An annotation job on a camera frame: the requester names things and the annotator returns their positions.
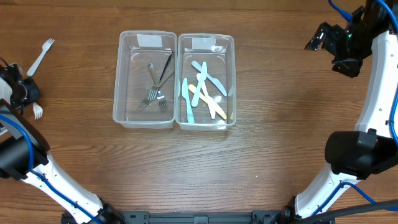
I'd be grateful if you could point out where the white plastic fork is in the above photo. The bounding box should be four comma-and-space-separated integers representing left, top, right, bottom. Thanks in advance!
33, 102, 44, 119

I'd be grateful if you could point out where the pale blue plastic fork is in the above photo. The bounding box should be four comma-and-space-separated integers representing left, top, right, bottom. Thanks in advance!
27, 39, 55, 77

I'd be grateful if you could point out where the dark metal fork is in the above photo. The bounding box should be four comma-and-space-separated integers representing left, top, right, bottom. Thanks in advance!
147, 52, 173, 102

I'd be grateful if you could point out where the wide metal fork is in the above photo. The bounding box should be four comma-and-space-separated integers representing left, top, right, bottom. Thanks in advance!
148, 63, 167, 110

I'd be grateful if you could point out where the pale grey-blue plastic knife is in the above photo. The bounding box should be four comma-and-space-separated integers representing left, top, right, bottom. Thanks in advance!
191, 60, 227, 96

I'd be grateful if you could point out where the yellow plastic knife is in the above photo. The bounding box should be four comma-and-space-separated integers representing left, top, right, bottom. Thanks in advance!
188, 83, 228, 120

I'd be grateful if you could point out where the white plastic knife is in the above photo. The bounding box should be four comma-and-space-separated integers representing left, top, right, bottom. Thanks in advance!
201, 82, 215, 119

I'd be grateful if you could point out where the teal plastic knife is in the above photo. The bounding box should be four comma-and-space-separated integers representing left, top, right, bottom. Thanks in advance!
182, 78, 195, 123

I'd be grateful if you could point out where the light blue plastic knife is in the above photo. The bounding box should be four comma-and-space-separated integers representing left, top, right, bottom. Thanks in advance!
192, 62, 208, 107

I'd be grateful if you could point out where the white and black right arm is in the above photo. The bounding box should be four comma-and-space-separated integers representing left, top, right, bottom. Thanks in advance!
279, 0, 397, 223

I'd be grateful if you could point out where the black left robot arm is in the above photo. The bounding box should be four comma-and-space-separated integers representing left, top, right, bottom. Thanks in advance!
1, 60, 126, 224

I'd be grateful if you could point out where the clear plastic container left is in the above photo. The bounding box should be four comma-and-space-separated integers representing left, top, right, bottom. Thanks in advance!
113, 30, 177, 129

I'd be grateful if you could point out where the clear plastic container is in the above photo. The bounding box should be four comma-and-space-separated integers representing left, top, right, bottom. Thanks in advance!
175, 33, 236, 131
113, 30, 177, 129

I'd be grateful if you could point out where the clear plastic container right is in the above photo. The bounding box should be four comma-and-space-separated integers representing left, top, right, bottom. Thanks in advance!
175, 33, 236, 131

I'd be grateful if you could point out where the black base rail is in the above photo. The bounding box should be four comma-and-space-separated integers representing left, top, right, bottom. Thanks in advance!
60, 202, 336, 224

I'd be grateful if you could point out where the black hose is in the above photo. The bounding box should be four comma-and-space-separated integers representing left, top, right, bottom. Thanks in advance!
298, 198, 398, 224

